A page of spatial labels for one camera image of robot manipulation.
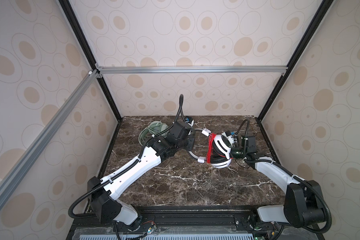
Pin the left black frame post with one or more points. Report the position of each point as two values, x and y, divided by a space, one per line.
82 40

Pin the left diagonal aluminium rail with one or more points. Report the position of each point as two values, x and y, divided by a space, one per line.
14 177

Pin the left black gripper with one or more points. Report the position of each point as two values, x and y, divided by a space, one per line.
191 138

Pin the mint green headphones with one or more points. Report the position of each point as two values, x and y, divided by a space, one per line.
153 128

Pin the right black frame post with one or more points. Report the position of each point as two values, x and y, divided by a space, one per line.
301 47

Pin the black frame post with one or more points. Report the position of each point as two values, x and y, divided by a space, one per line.
82 40
301 47

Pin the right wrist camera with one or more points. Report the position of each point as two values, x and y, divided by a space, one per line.
231 136

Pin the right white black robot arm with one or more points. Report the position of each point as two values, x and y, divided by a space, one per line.
304 205

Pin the white black red headphones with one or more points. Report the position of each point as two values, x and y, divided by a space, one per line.
219 150

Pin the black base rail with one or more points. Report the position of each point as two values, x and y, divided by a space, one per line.
195 220

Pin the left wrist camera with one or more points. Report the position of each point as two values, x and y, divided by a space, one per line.
189 121

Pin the horizontal aluminium rail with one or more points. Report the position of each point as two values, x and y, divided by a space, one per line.
194 70

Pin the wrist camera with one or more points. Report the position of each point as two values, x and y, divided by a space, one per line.
231 136
189 121

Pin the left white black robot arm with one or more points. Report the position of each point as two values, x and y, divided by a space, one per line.
102 198

